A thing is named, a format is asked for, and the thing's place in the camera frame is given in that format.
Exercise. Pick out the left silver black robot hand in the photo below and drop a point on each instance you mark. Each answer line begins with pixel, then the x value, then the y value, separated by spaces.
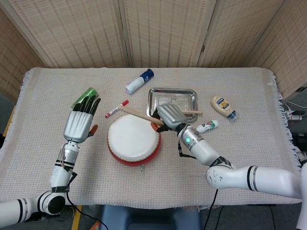
pixel 76 127

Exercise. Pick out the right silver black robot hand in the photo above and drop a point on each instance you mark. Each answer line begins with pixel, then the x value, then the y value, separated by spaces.
pixel 171 117

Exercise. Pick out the wooden drumstick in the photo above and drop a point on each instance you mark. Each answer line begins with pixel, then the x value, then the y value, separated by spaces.
pixel 194 112
pixel 136 113

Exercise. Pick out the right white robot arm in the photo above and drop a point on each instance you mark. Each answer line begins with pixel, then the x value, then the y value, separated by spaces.
pixel 206 151

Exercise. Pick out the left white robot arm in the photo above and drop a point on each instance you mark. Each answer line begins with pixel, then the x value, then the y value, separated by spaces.
pixel 60 175

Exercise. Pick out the stainless steel rectangular tray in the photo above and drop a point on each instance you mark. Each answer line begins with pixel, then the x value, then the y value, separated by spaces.
pixel 177 95

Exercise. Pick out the small white green bottle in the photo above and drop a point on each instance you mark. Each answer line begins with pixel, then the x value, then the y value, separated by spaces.
pixel 207 126

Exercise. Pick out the green drink can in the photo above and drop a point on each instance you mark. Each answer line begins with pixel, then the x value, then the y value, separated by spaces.
pixel 90 92

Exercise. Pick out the red white marker pen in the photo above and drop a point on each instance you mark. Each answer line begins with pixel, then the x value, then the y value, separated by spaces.
pixel 112 111

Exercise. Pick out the red drum white skin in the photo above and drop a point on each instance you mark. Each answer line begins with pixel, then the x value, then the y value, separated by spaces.
pixel 132 141

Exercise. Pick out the white bottle blue cap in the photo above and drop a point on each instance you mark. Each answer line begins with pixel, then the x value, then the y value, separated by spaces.
pixel 138 82

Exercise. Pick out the beige mayonnaise squeeze bottle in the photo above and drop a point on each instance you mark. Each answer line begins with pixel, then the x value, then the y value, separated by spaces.
pixel 221 105

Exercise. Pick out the beige woven tablecloth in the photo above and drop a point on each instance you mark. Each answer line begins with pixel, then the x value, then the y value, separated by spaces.
pixel 144 189

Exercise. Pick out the dark sneaker shoe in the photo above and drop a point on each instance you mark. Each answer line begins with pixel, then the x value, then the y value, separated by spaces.
pixel 64 213

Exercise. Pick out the small orange floor object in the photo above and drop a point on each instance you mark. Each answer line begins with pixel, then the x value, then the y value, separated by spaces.
pixel 96 225

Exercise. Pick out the blue padded seat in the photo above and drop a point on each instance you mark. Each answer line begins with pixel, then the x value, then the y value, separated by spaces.
pixel 148 219

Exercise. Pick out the white power strip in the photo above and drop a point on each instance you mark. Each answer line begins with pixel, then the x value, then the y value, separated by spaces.
pixel 296 117

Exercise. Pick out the black box on floor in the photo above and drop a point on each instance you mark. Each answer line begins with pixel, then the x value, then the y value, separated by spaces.
pixel 299 141

